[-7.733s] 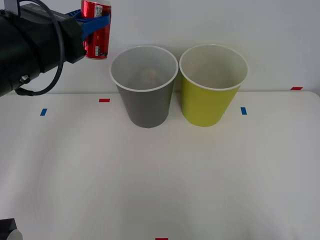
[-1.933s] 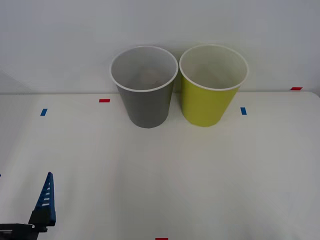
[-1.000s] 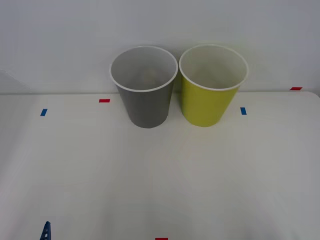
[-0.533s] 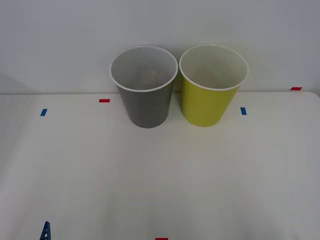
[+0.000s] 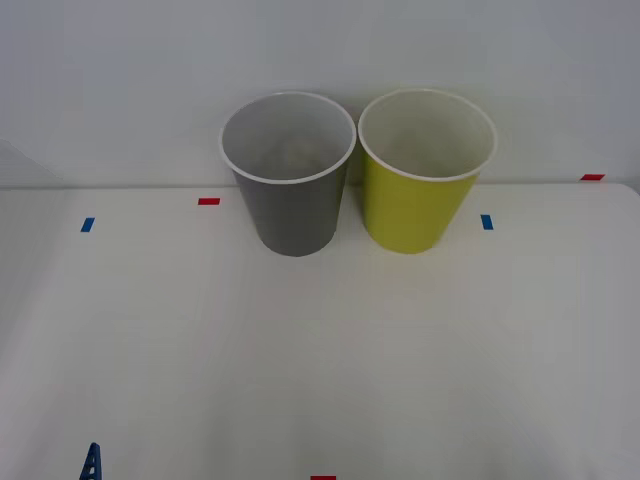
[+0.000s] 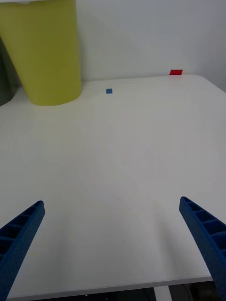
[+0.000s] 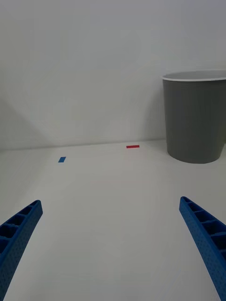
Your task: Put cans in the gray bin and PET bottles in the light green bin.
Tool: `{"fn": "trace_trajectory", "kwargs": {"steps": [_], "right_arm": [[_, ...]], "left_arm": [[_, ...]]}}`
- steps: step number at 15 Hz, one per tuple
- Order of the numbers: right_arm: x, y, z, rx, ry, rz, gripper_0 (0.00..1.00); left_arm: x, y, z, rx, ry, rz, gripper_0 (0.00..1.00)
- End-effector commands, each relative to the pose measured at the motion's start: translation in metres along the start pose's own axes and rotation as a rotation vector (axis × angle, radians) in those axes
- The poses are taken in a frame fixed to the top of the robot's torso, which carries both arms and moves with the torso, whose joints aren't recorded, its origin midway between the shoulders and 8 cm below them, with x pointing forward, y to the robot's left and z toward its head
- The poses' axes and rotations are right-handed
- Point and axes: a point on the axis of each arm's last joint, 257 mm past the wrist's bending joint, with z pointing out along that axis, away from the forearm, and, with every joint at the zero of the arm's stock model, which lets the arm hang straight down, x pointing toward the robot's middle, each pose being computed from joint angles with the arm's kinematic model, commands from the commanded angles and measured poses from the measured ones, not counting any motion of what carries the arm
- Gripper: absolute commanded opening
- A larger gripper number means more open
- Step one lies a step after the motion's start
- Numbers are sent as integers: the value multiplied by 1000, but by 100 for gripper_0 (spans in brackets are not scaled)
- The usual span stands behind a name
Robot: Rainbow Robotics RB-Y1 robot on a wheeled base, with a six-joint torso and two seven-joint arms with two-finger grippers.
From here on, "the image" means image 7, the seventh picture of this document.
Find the grey plastic waste bin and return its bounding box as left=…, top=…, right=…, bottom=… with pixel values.
left=161, top=70, right=226, bottom=164

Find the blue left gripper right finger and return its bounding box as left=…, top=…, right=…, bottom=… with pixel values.
left=179, top=196, right=226, bottom=301

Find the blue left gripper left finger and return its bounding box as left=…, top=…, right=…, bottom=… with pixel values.
left=0, top=199, right=44, bottom=301

